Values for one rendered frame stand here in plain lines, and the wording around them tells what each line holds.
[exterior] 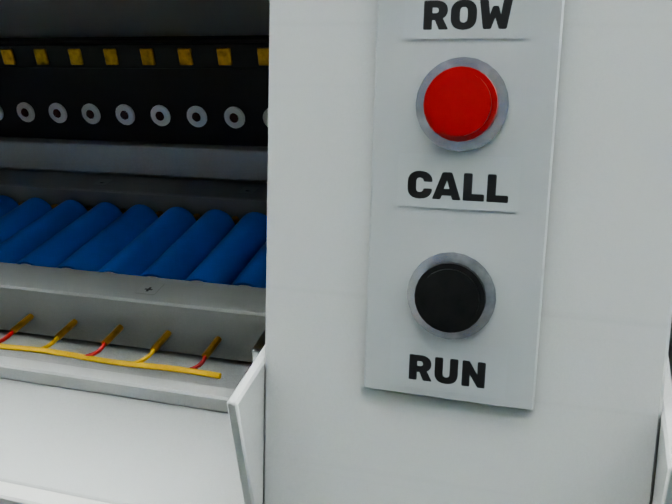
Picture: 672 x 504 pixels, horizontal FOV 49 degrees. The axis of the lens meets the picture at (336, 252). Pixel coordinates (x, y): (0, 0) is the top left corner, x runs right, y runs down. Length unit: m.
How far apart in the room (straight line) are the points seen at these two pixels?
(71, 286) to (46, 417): 0.05
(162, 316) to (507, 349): 0.15
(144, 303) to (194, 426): 0.05
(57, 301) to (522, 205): 0.20
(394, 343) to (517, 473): 0.04
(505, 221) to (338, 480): 0.08
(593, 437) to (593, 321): 0.03
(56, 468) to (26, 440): 0.02
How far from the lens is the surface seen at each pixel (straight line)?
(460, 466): 0.19
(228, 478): 0.24
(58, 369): 0.29
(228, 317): 0.27
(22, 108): 0.44
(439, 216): 0.17
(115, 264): 0.32
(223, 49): 0.36
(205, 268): 0.30
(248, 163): 0.37
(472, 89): 0.16
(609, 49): 0.17
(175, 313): 0.28
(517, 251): 0.17
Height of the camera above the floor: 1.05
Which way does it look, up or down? 10 degrees down
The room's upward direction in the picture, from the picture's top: 2 degrees clockwise
